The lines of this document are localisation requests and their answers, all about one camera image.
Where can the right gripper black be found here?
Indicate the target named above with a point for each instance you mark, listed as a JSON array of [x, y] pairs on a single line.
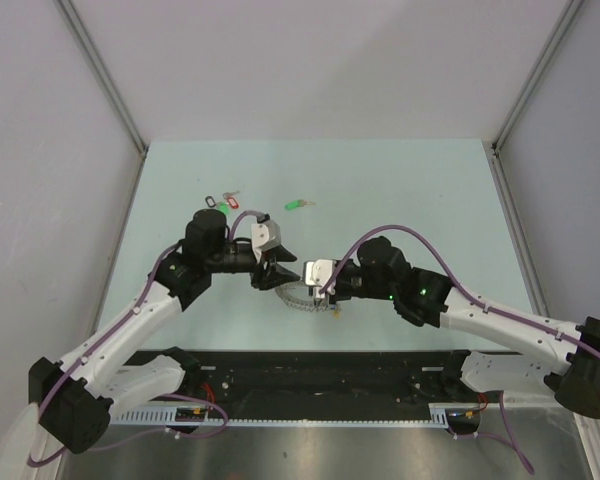
[[337, 295]]

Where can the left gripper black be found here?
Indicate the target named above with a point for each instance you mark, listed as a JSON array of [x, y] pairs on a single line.
[[273, 274]]

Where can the metal disc with keyrings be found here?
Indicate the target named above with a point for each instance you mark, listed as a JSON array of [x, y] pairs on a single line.
[[294, 295]]

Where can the key with green tag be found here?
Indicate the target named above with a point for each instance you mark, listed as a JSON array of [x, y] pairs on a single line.
[[296, 204]]

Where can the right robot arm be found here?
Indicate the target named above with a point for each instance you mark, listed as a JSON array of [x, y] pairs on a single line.
[[542, 356]]

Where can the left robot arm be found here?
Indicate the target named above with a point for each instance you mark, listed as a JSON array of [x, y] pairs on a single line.
[[79, 394]]

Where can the key with light-green tag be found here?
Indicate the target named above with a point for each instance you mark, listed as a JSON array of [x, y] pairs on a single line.
[[223, 207]]

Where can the key with red tag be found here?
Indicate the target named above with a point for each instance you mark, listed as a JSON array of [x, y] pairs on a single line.
[[230, 199]]

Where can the front aluminium crossbar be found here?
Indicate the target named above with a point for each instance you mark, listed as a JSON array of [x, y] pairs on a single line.
[[516, 399]]

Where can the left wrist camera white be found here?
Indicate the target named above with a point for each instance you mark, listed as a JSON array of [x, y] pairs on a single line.
[[265, 236]]

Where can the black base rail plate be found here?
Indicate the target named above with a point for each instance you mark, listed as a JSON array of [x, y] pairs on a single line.
[[332, 386]]

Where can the white slotted cable duct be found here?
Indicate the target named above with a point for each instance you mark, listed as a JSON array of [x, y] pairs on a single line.
[[181, 416]]

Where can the right aluminium side rail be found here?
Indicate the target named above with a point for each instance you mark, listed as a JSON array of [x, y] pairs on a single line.
[[532, 281]]

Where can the right aluminium frame post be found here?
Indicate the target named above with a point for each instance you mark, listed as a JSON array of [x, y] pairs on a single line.
[[560, 31]]

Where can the aluminium frame post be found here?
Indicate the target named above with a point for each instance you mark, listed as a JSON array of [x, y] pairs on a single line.
[[560, 31], [96, 63]]

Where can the left aluminium frame post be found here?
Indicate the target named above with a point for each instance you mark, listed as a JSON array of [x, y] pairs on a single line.
[[96, 63]]

